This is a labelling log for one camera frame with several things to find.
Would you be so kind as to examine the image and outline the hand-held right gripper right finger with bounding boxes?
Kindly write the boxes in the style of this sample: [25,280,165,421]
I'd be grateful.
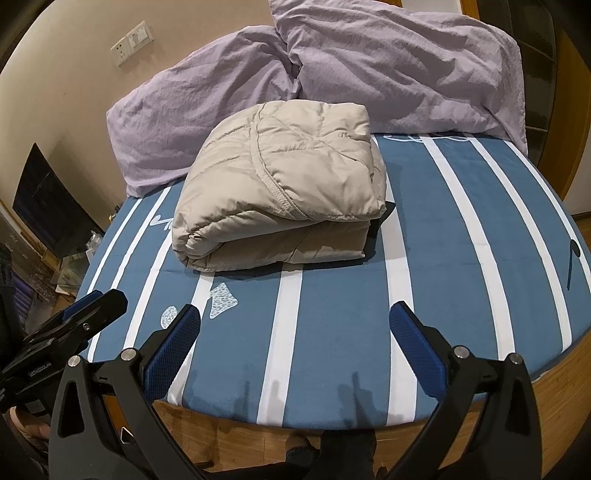
[389,301,543,480]

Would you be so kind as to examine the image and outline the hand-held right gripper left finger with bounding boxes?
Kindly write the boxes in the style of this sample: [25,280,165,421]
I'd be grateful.
[47,304,202,480]

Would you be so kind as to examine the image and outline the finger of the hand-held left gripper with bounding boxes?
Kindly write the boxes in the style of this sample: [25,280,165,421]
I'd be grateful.
[61,289,129,343]

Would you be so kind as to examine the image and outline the beige puffer jacket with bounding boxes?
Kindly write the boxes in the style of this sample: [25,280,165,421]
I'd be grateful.
[172,99,398,272]

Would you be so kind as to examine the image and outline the person's left hand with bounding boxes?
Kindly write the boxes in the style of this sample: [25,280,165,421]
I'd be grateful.
[8,408,51,440]

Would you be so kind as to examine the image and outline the blue striped bed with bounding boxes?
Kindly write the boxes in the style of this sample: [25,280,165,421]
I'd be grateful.
[74,131,591,428]

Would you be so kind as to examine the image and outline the cluttered wooden cabinet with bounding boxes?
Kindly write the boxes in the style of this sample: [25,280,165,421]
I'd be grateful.
[0,198,93,333]

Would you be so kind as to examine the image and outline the black flat screen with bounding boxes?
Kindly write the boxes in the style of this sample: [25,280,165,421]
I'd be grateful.
[13,143,105,258]

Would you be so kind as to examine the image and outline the person's dark trouser leg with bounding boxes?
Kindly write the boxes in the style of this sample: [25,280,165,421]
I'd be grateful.
[284,428,384,480]

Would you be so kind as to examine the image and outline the white wall socket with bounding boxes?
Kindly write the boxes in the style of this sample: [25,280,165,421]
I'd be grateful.
[110,39,132,66]

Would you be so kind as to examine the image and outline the white wall switch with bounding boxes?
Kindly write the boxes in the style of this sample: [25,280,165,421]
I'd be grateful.
[128,25,153,49]

